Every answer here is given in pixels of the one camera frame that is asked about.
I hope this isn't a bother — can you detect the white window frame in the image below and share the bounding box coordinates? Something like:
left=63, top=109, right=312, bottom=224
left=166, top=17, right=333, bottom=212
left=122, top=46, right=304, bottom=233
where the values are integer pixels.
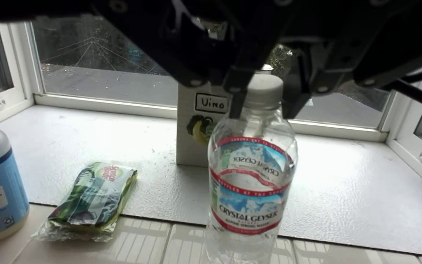
left=0, top=13, right=422, bottom=199

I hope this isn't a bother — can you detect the clear plastic water bottle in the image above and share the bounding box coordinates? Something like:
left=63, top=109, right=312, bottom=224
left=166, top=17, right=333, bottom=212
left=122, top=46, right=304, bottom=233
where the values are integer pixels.
left=204, top=71, right=301, bottom=264

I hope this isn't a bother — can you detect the green crumpled snack packet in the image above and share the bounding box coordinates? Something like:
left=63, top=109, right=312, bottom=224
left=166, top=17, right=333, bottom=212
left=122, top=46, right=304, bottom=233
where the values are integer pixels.
left=32, top=159, right=139, bottom=244

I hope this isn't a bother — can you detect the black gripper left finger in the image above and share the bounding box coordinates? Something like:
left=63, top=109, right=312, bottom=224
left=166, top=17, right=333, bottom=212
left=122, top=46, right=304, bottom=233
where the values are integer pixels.
left=91, top=0, right=283, bottom=120

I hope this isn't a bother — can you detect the white printed carton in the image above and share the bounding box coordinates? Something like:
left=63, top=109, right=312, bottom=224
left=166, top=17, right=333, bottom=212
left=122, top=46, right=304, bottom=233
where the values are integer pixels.
left=175, top=82, right=235, bottom=168

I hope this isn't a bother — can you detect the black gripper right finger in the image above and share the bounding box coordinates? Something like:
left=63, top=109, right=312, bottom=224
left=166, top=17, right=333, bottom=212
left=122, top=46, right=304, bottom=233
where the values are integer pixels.
left=279, top=0, right=422, bottom=120

